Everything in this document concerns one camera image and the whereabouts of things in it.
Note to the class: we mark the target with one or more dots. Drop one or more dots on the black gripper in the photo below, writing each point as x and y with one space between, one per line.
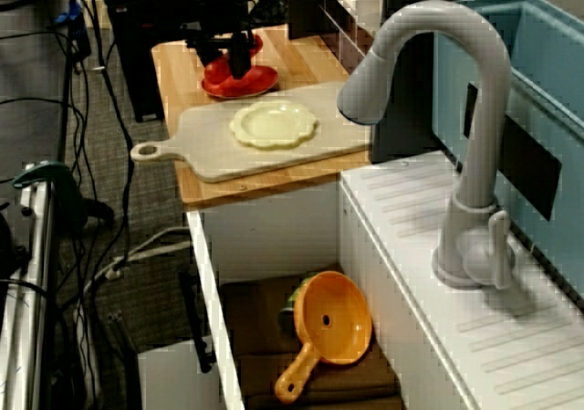
219 22

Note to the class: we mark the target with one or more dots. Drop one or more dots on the red toy sausage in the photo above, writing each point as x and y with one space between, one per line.
216 72

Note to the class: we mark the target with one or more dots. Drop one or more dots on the pale yellow scalloped plate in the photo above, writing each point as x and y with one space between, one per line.
274 124

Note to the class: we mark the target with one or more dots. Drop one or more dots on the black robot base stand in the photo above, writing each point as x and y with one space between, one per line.
137 40

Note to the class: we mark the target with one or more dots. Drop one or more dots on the red round plate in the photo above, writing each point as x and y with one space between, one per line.
262 81

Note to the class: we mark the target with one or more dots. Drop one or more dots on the dark tile backsplash panel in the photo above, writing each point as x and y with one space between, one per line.
342 42

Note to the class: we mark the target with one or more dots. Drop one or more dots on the blue plug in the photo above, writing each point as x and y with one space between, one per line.
68 15

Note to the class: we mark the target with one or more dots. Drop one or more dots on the black metal pole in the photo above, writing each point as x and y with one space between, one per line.
67 108

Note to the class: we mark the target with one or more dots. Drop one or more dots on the white toy sink unit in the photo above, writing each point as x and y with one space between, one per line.
401 227

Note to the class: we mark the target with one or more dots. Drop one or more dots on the green toy can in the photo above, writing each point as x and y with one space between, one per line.
289 305

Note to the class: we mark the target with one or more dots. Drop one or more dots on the grey toy faucet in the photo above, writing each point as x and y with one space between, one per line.
483 108

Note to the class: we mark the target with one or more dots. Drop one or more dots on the dark box device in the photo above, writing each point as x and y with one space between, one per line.
9 245

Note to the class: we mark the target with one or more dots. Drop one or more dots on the black tape patch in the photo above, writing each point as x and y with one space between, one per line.
524 163

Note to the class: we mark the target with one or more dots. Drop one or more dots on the teal plastic bin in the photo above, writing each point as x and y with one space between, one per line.
547 86

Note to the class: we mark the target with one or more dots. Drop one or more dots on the dark vertical post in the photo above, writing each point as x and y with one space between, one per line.
401 140

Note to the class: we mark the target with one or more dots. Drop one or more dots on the white metal frame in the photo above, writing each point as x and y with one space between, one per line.
36 245

